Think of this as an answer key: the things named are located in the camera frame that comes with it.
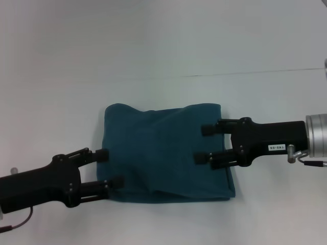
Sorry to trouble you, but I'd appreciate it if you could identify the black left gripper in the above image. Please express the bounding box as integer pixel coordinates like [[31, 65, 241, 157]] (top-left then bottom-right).
[[0, 147, 125, 214]]

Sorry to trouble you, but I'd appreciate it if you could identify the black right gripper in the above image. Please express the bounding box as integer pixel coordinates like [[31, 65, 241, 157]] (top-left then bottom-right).
[[193, 117, 310, 170]]

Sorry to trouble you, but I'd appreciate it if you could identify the teal blue shirt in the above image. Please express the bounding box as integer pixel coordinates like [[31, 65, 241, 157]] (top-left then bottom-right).
[[98, 103, 236, 205]]

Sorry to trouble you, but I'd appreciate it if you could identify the right arm connector cable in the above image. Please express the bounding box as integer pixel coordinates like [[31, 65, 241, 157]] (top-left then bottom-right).
[[287, 144, 327, 168]]

